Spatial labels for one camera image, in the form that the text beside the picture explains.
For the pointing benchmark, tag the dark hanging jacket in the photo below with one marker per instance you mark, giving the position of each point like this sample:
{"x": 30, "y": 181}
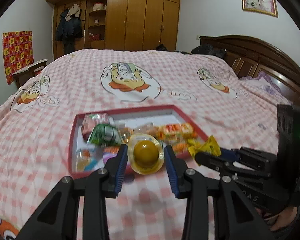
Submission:
{"x": 69, "y": 28}

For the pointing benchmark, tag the wooden wardrobe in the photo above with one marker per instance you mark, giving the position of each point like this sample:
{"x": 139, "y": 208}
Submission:
{"x": 132, "y": 25}

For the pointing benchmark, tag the green snack packet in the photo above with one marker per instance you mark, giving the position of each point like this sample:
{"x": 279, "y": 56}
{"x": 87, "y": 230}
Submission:
{"x": 105, "y": 135}

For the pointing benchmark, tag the small wooden side table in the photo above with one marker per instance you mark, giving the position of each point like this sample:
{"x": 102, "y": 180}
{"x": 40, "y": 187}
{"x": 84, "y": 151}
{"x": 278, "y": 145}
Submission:
{"x": 21, "y": 76}

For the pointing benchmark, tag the orange jelly cup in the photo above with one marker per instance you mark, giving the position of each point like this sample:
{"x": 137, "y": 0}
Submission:
{"x": 145, "y": 154}

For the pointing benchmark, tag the orange yellow gummy packet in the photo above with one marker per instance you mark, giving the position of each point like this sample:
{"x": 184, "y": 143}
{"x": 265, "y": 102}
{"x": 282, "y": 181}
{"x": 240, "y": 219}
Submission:
{"x": 180, "y": 148}

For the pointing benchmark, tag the black bag on bed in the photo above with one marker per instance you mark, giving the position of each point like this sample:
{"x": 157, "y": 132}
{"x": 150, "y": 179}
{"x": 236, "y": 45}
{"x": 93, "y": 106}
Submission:
{"x": 207, "y": 49}

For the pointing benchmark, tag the clear packet blue toy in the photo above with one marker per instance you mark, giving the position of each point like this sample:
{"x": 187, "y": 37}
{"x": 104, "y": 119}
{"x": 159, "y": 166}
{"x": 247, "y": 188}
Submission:
{"x": 88, "y": 160}

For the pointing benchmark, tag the clear bag colourful candy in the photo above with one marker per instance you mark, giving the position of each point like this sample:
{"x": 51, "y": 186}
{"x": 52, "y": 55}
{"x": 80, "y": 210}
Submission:
{"x": 148, "y": 128}

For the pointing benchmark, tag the red shallow gift box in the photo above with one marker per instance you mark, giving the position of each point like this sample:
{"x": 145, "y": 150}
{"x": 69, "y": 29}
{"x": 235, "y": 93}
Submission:
{"x": 159, "y": 115}

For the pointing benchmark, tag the purple pillow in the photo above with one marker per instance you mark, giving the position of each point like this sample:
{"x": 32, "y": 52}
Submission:
{"x": 266, "y": 88}

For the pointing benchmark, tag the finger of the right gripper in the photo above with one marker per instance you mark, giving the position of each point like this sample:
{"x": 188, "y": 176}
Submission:
{"x": 246, "y": 155}
{"x": 211, "y": 161}

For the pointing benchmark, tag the dark wooden headboard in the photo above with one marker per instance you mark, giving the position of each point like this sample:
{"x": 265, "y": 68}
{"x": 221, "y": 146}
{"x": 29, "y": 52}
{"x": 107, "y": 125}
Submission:
{"x": 248, "y": 56}

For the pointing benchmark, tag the pink peach jelly pouch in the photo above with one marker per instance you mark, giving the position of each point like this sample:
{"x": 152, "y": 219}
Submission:
{"x": 91, "y": 120}

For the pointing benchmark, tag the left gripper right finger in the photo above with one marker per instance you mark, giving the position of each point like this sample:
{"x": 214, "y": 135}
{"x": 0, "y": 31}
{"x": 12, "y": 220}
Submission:
{"x": 234, "y": 215}

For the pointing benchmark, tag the orange rice cracker bag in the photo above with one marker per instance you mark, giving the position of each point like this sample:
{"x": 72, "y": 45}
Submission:
{"x": 173, "y": 133}

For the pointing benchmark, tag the yellow cake packet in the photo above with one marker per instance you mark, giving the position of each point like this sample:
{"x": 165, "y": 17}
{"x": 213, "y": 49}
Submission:
{"x": 211, "y": 147}

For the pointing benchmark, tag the pink checkered bedspread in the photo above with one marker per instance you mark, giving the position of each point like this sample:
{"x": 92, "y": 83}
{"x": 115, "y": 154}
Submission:
{"x": 36, "y": 121}

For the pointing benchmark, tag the person right hand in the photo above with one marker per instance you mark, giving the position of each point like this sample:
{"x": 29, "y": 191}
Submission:
{"x": 283, "y": 223}

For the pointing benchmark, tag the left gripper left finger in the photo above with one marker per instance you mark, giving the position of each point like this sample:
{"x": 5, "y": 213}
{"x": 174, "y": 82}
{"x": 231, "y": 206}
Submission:
{"x": 57, "y": 215}

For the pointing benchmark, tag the red yellow patterned wall cloth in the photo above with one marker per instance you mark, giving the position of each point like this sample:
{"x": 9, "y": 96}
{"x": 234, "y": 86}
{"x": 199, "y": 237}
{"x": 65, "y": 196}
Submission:
{"x": 17, "y": 51}

